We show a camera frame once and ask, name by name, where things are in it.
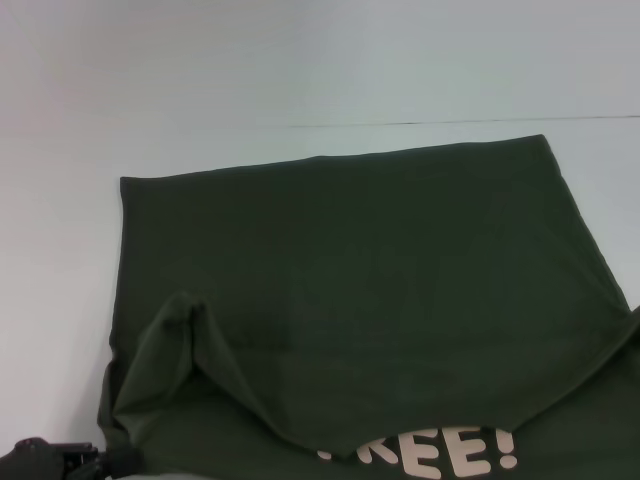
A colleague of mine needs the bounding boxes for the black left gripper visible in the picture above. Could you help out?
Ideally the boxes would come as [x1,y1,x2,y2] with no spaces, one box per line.
[0,437,144,480]

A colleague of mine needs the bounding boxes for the dark green shirt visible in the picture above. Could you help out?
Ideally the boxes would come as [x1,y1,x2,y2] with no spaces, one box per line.
[97,133,640,480]

